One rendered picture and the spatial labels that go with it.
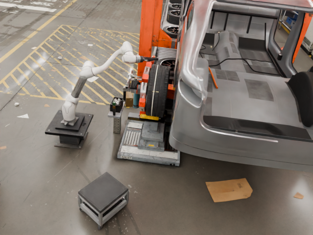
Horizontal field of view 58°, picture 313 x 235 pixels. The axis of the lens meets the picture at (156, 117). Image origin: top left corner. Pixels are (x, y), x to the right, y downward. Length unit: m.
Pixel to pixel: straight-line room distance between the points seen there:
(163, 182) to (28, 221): 1.55
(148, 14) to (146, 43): 0.37
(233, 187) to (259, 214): 0.44
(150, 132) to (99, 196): 1.32
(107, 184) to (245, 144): 1.46
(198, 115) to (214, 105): 0.91
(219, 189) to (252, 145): 1.18
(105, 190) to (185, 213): 0.96
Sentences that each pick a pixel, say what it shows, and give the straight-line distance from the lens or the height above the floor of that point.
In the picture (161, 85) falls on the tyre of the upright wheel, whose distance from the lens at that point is 3.33.
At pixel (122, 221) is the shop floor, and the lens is 3.24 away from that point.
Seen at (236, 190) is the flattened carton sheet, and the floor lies 0.01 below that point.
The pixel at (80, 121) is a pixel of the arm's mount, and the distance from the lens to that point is 3.93.
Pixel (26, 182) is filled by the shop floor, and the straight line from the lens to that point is 3.73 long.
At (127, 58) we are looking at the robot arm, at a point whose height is 1.32.
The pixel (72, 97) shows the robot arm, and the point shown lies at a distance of 3.91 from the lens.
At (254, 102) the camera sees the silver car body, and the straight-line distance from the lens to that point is 3.55.
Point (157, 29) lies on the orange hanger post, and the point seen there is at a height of 0.87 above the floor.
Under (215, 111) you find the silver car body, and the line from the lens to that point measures 3.32.
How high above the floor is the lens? 2.69
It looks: 36 degrees down
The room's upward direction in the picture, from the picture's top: 7 degrees clockwise
